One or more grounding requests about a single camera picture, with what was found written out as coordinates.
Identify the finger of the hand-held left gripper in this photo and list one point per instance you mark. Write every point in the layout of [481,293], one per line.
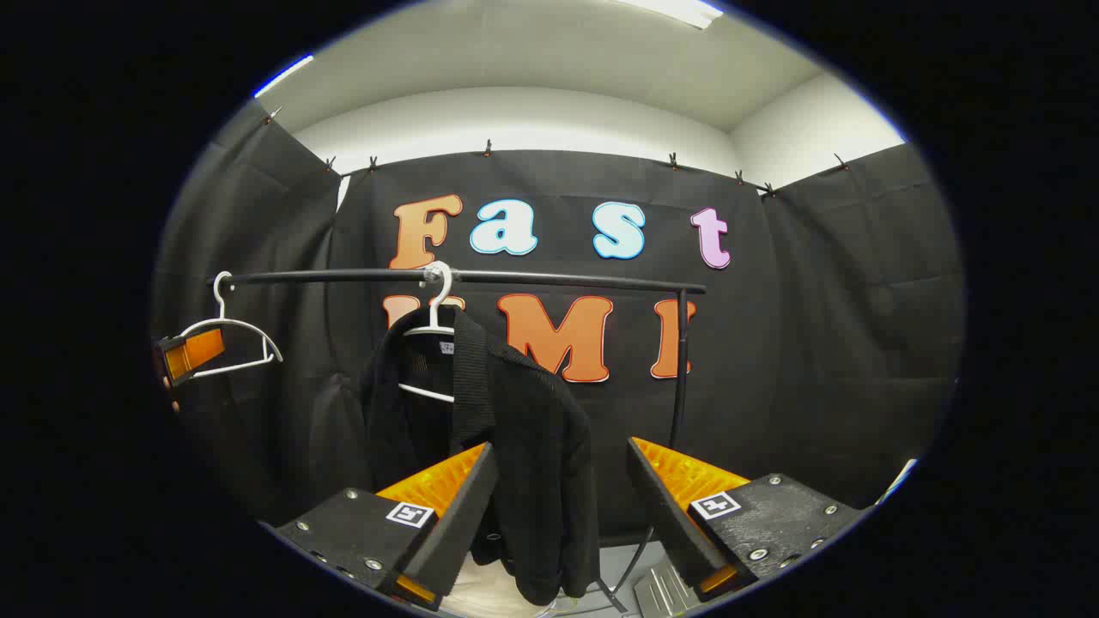
[196,352]

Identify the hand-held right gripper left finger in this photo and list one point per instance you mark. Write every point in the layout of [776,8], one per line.
[459,524]

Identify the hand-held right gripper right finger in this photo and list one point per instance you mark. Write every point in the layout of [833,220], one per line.
[665,515]

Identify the white laundry hamper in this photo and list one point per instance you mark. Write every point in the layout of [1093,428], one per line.
[489,592]

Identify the black knit cardigan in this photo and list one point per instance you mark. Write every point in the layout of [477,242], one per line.
[532,429]

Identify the white plastic hanger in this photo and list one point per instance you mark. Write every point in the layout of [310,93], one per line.
[221,296]
[440,296]

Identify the black metal clothes rack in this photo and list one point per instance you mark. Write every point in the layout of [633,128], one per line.
[558,278]

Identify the grey ribbed metal plate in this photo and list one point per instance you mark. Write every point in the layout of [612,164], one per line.
[661,592]

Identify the black backdrop cloth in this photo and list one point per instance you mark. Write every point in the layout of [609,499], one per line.
[816,343]

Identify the row of black cloth clips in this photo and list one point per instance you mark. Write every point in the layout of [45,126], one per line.
[487,148]

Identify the ceiling strip light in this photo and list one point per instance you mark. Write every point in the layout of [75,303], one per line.
[674,10]

